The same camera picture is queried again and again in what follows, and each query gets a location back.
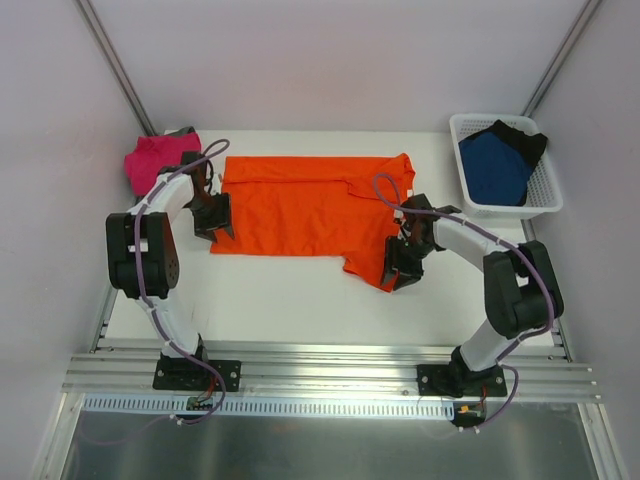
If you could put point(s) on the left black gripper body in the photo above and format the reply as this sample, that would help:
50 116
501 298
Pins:
213 214

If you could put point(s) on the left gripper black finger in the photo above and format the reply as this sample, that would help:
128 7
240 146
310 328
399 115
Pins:
208 235
228 229

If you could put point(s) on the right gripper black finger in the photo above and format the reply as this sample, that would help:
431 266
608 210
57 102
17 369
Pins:
390 269
404 280

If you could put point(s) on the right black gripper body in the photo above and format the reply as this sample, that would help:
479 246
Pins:
401 261

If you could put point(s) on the orange t shirt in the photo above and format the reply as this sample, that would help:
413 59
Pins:
301 206

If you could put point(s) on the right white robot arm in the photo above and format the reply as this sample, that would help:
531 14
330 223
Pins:
521 293

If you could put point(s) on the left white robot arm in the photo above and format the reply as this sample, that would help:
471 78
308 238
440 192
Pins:
143 259

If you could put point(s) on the pink folded t shirt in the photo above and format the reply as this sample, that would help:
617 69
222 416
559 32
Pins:
151 154

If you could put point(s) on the grey folded t shirt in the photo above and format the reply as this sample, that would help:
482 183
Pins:
189 132

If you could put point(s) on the blue t shirt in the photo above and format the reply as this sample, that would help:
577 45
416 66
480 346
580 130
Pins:
496 174

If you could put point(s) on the white plastic basket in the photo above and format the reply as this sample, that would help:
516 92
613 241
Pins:
543 193

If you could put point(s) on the black t shirt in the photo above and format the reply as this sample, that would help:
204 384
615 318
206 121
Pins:
530 147

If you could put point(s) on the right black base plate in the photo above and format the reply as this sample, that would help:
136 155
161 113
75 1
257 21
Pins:
441 380

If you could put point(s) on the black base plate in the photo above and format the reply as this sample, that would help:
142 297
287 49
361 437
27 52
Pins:
441 380
179 374

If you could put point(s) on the aluminium mounting rail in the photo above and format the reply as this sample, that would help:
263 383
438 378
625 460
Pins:
544 374

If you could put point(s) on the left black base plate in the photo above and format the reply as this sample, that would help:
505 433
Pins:
179 374

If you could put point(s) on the white slotted cable duct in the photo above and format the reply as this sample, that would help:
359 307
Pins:
271 407

